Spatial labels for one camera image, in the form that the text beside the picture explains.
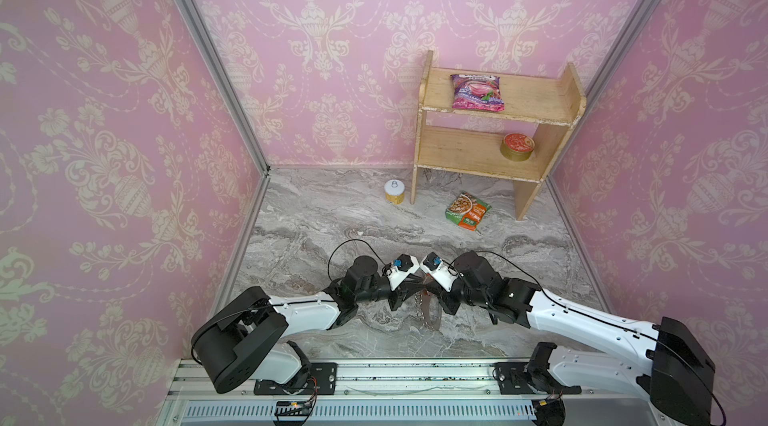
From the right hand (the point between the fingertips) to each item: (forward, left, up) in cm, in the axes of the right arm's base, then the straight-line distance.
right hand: (429, 285), depth 79 cm
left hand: (0, +2, +1) cm, 2 cm away
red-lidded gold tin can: (+37, -31, +14) cm, 50 cm away
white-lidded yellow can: (+38, +8, -6) cm, 40 cm away
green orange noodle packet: (+31, -18, -10) cm, 37 cm away
